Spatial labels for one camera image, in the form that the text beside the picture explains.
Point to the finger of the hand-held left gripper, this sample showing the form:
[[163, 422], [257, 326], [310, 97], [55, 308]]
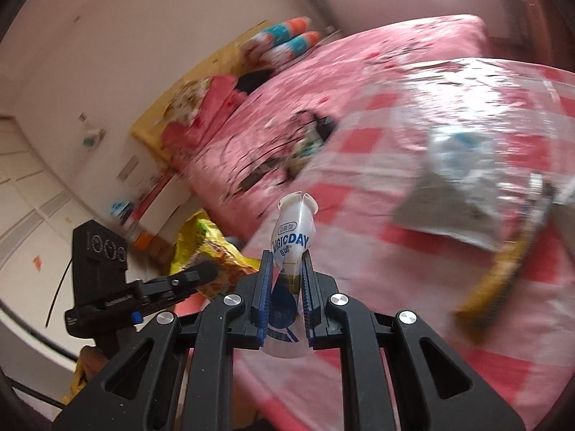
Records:
[[188, 278]]

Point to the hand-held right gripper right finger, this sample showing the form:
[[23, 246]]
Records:
[[307, 301]]

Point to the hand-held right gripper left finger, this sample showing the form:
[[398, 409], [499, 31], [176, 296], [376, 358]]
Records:
[[266, 298]]

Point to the yellow printed snack bag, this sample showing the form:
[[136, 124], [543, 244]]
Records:
[[211, 251]]

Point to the white milk pouch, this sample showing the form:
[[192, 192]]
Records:
[[292, 233]]

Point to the silver foil packet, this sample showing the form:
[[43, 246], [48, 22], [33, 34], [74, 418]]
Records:
[[449, 206]]

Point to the person's left forearm yellow sleeve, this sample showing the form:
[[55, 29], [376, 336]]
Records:
[[77, 381]]

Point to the bedside cabinet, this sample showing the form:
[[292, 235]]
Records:
[[152, 206]]

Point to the yellow headboard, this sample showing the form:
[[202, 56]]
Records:
[[152, 130]]

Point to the pink folded blanket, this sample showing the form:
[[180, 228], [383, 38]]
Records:
[[215, 107]]

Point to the floral pillow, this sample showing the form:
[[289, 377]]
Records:
[[188, 98]]

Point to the black and yellow packet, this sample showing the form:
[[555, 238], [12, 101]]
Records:
[[498, 278]]

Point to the dark cloth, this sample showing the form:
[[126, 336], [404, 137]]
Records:
[[251, 81]]

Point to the bed with pink sheet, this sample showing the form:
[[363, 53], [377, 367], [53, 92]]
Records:
[[359, 63]]

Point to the wooden cabinet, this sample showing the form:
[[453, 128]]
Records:
[[525, 4]]

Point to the wall socket with plug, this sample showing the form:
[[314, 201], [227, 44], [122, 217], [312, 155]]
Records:
[[92, 134]]

